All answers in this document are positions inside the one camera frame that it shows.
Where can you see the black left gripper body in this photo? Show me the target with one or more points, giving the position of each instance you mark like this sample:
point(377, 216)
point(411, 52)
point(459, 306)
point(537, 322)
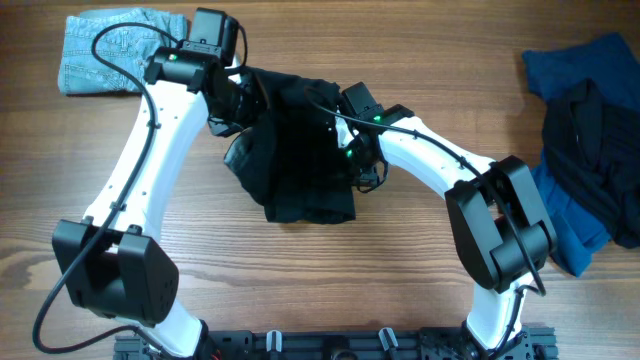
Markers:
point(227, 116)

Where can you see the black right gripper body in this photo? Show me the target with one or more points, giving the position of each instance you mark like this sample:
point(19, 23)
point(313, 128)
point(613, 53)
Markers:
point(366, 170)

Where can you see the black shorts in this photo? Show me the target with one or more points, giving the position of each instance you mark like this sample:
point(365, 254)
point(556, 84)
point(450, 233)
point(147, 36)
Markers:
point(288, 159)

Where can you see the black garment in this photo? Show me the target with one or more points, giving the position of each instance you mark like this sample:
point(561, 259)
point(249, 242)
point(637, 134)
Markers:
point(592, 150)

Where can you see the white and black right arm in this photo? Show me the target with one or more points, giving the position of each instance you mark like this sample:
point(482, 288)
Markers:
point(501, 230)

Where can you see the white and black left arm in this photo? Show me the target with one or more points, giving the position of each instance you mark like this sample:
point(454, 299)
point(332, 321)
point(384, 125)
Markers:
point(111, 260)

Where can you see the folded light blue jeans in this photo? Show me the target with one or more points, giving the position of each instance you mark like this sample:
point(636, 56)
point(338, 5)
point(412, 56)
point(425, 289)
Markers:
point(124, 37)

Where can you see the dark blue garment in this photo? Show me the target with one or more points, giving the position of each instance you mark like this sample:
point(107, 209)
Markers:
point(609, 62)

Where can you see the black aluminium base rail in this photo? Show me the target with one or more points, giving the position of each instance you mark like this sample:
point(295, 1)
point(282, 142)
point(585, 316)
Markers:
point(350, 345)

